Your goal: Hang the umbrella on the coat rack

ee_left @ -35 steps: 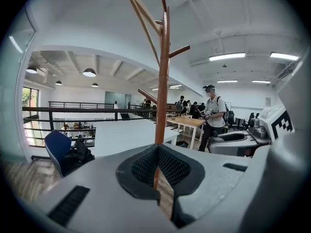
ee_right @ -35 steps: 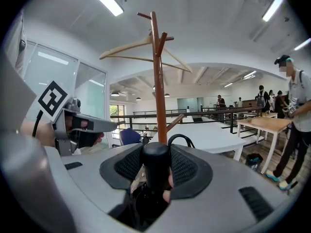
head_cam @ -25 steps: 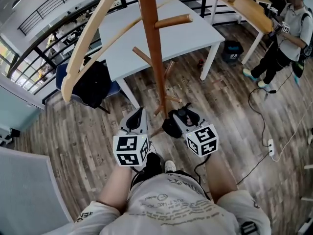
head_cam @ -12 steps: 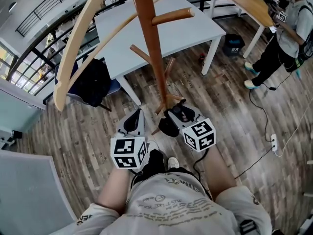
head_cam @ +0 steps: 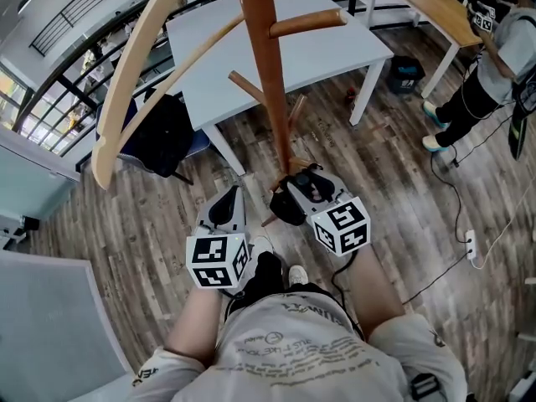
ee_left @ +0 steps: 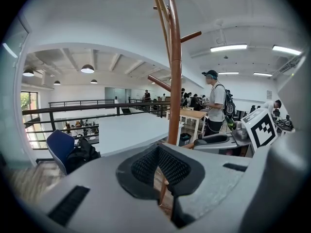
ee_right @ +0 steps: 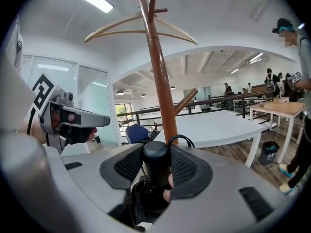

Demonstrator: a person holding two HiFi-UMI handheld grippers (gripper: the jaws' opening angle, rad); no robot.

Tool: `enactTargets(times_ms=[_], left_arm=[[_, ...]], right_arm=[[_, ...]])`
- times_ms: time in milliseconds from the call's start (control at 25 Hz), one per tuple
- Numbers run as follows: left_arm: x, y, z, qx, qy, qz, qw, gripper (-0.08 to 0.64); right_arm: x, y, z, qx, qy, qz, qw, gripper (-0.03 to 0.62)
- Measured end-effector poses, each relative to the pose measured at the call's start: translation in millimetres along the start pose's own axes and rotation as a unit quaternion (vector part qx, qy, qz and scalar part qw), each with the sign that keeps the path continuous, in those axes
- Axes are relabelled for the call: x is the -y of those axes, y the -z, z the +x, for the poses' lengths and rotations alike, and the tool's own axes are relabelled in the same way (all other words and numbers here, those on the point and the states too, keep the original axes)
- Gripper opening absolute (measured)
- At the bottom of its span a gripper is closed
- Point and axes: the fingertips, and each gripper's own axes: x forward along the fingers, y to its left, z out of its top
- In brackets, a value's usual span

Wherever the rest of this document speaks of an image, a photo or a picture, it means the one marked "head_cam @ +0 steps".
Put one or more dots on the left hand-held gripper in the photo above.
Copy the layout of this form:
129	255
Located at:
209	258

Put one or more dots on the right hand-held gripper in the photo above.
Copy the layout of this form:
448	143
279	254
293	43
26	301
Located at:
343	224

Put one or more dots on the brown wooden coat stand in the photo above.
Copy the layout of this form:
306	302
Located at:
264	57

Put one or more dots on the person's right forearm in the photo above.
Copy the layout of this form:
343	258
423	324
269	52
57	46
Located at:
377	291

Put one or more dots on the person's left forearm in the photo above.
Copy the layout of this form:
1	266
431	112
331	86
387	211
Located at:
192	325

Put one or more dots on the person's left white shoe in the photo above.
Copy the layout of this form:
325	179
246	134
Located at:
261	245

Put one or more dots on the person's white shoe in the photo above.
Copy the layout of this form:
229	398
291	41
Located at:
298	274
261	245

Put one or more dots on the person's black trousers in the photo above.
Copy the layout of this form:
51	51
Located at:
268	274

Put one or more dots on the person's right white shoe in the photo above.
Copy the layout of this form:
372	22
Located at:
298	274

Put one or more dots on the short brown wooden stick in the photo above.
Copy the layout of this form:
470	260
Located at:
377	127

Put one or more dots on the blue chair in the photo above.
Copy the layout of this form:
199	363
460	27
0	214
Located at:
199	145

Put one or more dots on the white power strip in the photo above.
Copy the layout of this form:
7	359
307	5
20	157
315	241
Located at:
470	245

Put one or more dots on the person's white printed shirt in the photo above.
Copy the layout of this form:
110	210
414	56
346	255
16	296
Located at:
301	350

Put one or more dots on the black waste bin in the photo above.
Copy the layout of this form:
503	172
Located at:
406	82

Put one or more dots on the white square table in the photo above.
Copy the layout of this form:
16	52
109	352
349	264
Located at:
314	53

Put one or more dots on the frosted glass partition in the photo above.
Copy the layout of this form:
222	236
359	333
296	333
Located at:
42	329

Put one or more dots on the dark round bag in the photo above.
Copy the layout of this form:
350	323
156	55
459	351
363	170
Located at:
518	136

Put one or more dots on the light wooden clothes hanger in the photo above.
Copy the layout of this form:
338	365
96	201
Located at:
125	57

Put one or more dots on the wooden top white-legged table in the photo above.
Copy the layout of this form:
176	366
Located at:
435	2

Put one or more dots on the black straight metal railing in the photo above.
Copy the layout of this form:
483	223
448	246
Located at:
63	17

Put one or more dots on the black pendant lamp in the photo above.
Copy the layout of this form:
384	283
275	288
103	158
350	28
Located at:
25	6

